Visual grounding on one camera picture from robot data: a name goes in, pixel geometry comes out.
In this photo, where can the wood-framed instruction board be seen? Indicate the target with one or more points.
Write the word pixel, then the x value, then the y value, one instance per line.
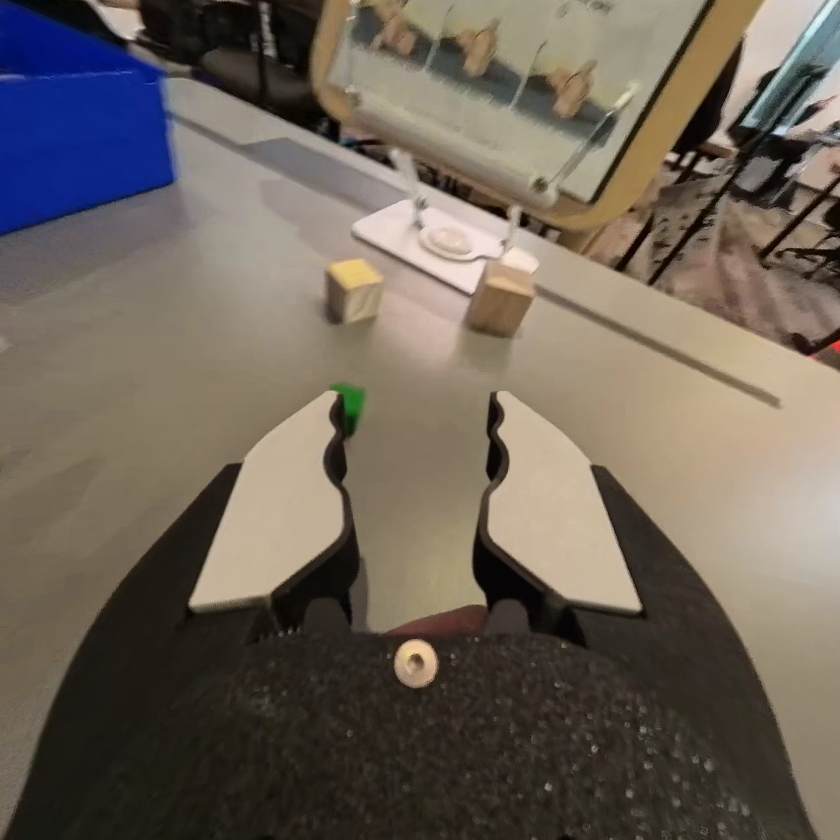
pixel 649 151

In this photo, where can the red and black object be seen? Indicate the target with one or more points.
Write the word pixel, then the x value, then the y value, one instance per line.
pixel 825 351

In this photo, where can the small green wooden cube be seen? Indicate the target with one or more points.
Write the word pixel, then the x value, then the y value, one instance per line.
pixel 354 410

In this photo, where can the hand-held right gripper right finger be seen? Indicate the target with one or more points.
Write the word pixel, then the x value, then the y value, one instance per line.
pixel 558 518

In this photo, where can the black office chair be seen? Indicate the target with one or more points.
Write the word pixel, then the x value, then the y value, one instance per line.
pixel 275 72

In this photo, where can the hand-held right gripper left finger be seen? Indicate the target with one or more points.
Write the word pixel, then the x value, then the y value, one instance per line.
pixel 275 518

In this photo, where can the white document stand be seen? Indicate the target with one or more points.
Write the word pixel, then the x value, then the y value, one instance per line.
pixel 407 236

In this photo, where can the blue plastic bin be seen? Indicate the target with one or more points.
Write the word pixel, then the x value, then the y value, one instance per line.
pixel 72 131

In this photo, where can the large natural wooden cube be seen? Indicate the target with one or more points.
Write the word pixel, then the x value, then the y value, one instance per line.
pixel 354 292
pixel 502 302

